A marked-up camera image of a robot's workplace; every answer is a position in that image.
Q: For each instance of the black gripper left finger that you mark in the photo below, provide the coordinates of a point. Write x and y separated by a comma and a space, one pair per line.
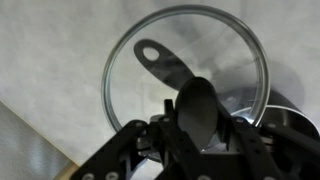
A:
124, 153

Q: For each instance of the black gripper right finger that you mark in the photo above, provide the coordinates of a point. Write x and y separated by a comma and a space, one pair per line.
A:
272, 152

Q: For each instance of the glass lid with black knob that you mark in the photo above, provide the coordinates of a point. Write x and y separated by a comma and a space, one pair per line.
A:
196, 56

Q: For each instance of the black saucepan with handle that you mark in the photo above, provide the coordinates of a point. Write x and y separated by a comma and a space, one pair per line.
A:
286, 116

